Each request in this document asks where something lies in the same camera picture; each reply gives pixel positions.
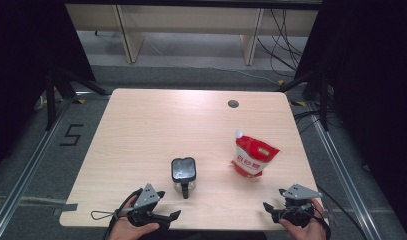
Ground aluminium floor rail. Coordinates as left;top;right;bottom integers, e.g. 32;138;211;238
0;95;76;240
306;99;383;240

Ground person's left hand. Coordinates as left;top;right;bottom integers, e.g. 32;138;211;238
108;195;161;240

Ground grey tape strip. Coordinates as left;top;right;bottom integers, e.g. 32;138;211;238
0;195;79;215

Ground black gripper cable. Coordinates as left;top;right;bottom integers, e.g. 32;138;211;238
315;184;369;240
104;187;144;240

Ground thin grey cable loop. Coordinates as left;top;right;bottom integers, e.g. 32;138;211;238
90;207;136;222

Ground bundle of black cables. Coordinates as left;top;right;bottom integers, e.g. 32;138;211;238
256;9;309;78

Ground black metal stand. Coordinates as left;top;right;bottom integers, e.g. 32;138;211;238
276;71;331;132
44;67;109;132

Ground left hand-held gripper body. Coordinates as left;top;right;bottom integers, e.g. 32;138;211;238
126;183;169;230

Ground person's right hand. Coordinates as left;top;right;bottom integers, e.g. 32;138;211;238
278;198;327;240

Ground black floor cables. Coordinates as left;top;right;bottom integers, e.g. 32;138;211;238
292;108;344;135

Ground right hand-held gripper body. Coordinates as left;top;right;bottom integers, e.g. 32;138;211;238
272;183;323;229

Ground red and white sugar pouch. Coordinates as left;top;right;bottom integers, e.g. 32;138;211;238
230;129;281;179

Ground light wooden furniture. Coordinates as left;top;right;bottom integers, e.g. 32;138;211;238
64;3;320;66

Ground black curtain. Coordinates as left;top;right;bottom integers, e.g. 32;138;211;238
0;0;96;176
294;0;407;236

